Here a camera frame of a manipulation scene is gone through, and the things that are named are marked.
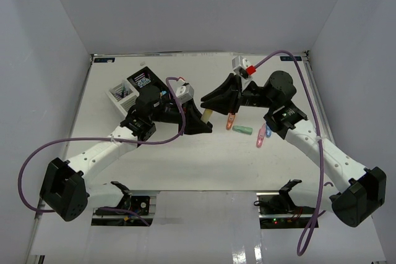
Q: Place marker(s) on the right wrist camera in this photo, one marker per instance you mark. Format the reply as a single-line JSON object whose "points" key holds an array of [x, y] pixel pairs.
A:
{"points": [[242, 67]]}

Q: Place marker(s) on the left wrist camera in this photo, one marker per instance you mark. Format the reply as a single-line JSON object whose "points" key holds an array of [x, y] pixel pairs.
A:
{"points": [[184, 93]]}

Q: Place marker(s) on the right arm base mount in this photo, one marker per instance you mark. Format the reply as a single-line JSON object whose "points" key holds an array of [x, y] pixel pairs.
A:
{"points": [[276, 213]]}

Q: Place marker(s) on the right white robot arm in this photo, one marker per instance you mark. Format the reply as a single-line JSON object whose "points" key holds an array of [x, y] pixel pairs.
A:
{"points": [[361, 191]]}

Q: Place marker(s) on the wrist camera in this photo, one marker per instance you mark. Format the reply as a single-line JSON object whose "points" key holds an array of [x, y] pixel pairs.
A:
{"points": [[242, 67], [184, 93]]}

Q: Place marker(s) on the white slotted pen holder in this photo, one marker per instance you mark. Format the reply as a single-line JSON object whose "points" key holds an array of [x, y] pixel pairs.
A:
{"points": [[122, 105]]}

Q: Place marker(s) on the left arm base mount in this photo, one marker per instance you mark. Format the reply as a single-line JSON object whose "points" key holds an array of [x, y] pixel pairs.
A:
{"points": [[133, 211]]}

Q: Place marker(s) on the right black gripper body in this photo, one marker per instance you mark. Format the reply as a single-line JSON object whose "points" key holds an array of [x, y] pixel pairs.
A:
{"points": [[251, 96]]}

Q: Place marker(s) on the blue small highlighter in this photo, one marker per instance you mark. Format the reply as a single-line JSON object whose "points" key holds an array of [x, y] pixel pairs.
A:
{"points": [[268, 132]]}

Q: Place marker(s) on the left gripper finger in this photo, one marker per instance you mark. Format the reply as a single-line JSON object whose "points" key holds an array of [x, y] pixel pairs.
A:
{"points": [[193, 113], [198, 127]]}

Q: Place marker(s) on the green highlighter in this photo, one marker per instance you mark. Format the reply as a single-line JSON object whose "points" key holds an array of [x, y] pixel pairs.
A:
{"points": [[243, 130]]}

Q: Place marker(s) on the pink highlighter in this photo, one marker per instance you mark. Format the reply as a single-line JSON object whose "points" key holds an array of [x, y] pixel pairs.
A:
{"points": [[261, 136]]}

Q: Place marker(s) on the orange highlighter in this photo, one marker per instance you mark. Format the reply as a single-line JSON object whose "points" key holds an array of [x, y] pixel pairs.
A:
{"points": [[230, 121]]}

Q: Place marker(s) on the pale yellow highlighter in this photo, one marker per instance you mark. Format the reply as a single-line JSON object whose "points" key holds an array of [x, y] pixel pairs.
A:
{"points": [[206, 115]]}

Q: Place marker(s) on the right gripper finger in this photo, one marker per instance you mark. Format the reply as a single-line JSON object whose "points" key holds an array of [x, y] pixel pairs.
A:
{"points": [[228, 86], [222, 104]]}

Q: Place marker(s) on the black mesh pen holder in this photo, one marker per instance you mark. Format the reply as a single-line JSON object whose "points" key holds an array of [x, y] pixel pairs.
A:
{"points": [[146, 77]]}

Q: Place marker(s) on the blue gel pen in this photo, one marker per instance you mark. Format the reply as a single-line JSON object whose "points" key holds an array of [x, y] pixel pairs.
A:
{"points": [[124, 90]]}

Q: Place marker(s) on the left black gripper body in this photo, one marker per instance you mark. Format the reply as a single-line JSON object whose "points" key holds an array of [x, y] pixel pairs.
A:
{"points": [[169, 114]]}

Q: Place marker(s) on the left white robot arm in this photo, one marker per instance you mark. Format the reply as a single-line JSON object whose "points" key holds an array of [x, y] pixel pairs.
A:
{"points": [[68, 186]]}

